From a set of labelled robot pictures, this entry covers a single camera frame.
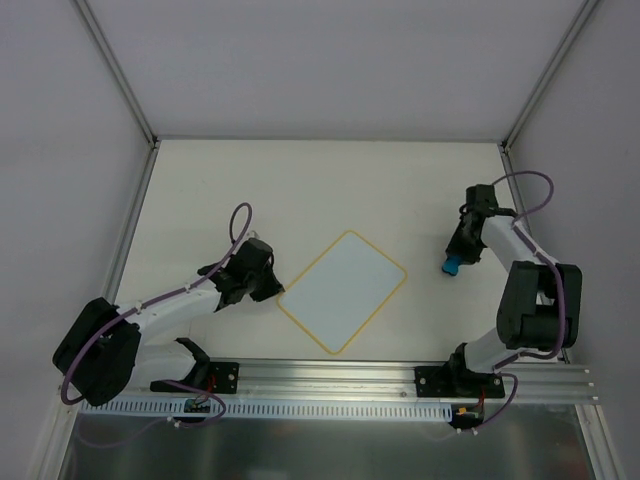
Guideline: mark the yellow-framed small whiteboard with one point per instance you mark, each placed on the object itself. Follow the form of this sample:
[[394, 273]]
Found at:
[[336, 296]]

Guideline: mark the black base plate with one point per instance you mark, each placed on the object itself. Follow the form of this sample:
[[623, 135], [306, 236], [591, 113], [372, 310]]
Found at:
[[444, 381], [222, 377]]

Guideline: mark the front aluminium mounting rail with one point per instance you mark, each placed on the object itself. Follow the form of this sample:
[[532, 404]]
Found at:
[[373, 381]]

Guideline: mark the left aluminium corner post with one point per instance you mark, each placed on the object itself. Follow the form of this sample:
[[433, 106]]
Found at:
[[98, 37]]

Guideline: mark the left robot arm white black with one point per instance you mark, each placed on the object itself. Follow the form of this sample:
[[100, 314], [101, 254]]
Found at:
[[110, 348]]

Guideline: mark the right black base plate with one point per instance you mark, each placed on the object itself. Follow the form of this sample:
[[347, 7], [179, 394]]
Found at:
[[444, 381]]

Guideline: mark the blue bone-shaped eraser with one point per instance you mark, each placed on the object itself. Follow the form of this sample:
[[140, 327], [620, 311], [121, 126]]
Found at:
[[451, 265]]

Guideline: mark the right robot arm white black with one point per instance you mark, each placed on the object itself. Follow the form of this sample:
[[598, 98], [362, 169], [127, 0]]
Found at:
[[538, 313]]

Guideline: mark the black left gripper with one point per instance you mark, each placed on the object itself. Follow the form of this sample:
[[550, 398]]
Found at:
[[265, 284]]

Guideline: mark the right aluminium corner post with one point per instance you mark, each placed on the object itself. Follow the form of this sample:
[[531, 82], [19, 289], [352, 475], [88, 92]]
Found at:
[[560, 53]]

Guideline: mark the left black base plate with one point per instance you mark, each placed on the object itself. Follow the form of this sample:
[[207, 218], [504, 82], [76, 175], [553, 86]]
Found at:
[[222, 377]]

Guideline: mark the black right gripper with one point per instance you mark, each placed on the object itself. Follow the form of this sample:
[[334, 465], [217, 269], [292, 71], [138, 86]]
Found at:
[[460, 248]]

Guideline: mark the right small circuit board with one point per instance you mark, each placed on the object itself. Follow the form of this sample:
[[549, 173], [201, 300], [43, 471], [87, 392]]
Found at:
[[474, 412]]

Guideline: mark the aluminium corner post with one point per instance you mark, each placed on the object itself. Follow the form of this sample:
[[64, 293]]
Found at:
[[560, 53], [98, 37]]

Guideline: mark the left green circuit board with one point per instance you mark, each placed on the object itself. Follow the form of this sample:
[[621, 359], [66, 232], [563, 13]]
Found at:
[[197, 406]]

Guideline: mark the white slotted cable duct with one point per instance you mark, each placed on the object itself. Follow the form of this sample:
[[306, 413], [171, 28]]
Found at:
[[261, 408]]

